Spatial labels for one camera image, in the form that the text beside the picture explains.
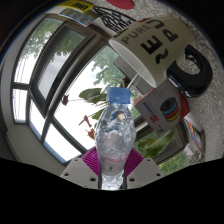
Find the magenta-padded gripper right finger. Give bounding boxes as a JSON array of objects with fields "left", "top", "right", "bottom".
[{"left": 123, "top": 148, "right": 164, "bottom": 189}]

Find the clear blue-capped water bottle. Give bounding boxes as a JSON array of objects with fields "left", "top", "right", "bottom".
[{"left": 94, "top": 87, "right": 137, "bottom": 190}]

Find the long yellow box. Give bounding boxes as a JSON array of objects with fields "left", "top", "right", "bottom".
[{"left": 56, "top": 0, "right": 95, "bottom": 14}]

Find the cream mug with black handle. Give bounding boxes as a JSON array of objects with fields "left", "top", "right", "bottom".
[{"left": 108, "top": 15, "right": 214, "bottom": 98}]

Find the white and orange cardboard box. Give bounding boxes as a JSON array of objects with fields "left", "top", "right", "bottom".
[{"left": 133, "top": 78, "right": 191, "bottom": 136}]

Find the red-flowered plant in white pot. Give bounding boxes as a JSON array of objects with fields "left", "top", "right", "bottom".
[{"left": 61, "top": 77, "right": 177, "bottom": 159}]

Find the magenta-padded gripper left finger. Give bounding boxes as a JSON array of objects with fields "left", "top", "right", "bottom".
[{"left": 59, "top": 147, "right": 101, "bottom": 190}]

